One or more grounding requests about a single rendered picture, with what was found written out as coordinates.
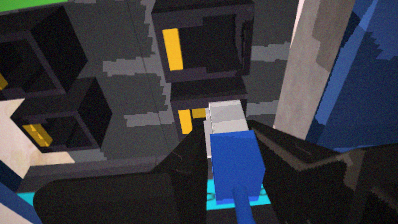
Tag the blue network cable plug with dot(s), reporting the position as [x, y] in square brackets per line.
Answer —
[238, 168]

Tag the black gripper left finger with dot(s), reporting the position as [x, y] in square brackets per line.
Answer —
[173, 192]

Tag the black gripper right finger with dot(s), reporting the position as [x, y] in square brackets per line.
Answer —
[309, 184]

